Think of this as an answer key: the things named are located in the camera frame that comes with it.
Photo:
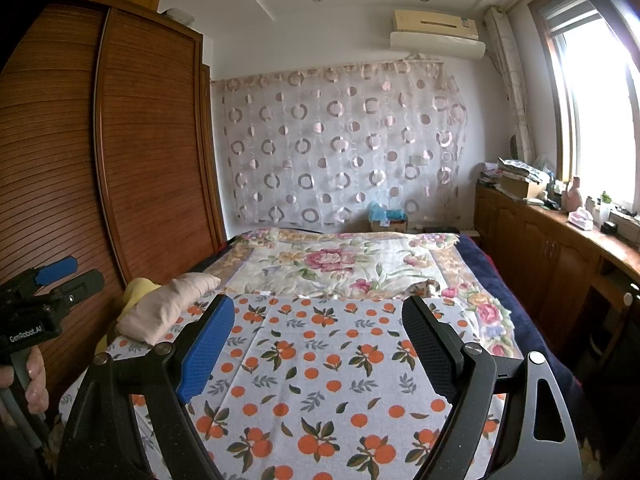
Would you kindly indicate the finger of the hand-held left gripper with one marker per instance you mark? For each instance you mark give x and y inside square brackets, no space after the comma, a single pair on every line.
[57,269]
[80,285]

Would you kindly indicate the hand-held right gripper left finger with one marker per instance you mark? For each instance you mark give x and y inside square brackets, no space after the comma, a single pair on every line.
[205,350]

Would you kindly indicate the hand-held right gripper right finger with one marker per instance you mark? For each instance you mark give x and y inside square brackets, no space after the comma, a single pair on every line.
[425,345]

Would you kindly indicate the beige printed t-shirt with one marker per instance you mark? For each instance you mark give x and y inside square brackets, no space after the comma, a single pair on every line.
[165,305]

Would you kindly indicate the person's left hand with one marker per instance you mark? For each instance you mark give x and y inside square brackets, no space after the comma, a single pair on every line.
[37,385]

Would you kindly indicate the yellow plush toy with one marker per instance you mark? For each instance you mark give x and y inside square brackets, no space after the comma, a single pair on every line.
[137,292]

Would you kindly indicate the dark blue blanket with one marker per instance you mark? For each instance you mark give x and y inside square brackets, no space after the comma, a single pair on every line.
[520,320]

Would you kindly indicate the orange fruit print bed sheet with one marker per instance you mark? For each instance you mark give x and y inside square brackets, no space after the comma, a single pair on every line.
[310,360]

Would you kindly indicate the floral quilt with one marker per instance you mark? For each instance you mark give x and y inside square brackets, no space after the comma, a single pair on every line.
[325,260]

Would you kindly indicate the blue tissue box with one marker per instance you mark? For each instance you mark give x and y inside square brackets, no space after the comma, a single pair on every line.
[387,217]

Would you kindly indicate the wooden slatted wardrobe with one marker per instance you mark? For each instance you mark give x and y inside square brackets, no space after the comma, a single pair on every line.
[150,160]

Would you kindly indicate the wooden side cabinet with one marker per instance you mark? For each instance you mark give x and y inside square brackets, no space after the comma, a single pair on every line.
[540,260]

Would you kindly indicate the pile of papers and boxes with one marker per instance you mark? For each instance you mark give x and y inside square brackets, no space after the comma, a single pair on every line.
[517,177]

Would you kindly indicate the pink tissue box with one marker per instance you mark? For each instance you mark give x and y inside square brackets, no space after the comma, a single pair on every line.
[580,219]

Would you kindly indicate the sheer circle pattern curtain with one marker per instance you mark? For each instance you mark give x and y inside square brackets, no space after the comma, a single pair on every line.
[340,145]

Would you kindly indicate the green capped bottle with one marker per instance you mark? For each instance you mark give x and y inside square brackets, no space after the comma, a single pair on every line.
[605,206]

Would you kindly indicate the floral window drape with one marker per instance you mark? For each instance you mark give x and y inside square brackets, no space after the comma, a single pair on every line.
[512,85]

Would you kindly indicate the window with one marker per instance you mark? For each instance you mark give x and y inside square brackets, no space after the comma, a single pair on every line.
[600,110]

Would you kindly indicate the wall air conditioner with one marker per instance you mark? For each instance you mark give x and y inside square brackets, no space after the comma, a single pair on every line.
[435,35]

